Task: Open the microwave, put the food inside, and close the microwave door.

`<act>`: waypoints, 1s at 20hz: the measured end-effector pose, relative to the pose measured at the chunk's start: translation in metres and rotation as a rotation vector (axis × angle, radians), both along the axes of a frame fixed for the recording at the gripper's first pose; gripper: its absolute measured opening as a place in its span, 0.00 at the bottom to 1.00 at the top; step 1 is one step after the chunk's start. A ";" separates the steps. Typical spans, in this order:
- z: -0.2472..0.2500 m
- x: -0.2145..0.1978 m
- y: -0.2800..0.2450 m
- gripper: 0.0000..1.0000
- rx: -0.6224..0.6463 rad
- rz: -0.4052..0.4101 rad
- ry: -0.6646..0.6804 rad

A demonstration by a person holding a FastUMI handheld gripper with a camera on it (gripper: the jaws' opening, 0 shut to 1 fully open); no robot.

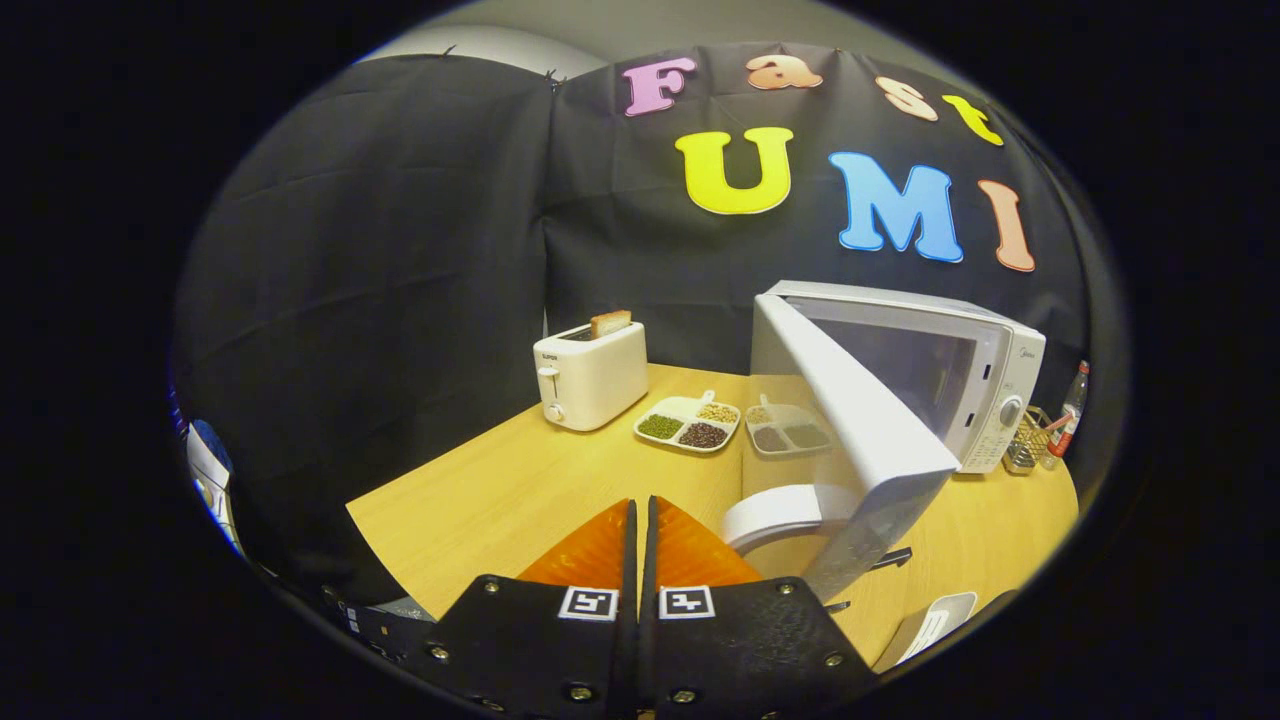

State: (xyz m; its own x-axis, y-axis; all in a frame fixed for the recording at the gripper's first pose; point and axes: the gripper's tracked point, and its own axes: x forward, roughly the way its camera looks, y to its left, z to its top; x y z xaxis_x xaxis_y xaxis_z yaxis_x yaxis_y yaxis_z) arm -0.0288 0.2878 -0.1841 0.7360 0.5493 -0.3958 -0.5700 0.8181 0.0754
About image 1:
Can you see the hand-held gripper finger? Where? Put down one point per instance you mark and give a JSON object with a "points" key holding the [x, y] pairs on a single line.
{"points": [[650, 570], [629, 570]]}

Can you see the white toaster oven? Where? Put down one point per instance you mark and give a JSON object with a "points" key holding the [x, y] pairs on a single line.
{"points": [[870, 430]]}

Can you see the white pop-up toaster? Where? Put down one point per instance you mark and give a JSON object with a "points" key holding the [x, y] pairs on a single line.
{"points": [[595, 380]]}

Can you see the divided white bean dish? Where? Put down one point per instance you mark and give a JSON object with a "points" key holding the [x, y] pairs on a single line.
{"points": [[690, 425]]}

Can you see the toasted bread slice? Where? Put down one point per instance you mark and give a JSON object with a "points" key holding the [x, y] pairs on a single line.
{"points": [[611, 323]]}

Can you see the small white ribbed tray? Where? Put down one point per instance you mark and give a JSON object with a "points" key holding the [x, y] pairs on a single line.
{"points": [[930, 625]]}

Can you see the red checked packet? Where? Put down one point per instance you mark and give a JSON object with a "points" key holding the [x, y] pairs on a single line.
{"points": [[1058, 422]]}

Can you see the blue white object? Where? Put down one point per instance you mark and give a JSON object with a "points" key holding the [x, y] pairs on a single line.
{"points": [[210, 455]]}

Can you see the clear bottle red label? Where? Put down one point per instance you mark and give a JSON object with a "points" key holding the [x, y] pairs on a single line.
{"points": [[1072, 400]]}

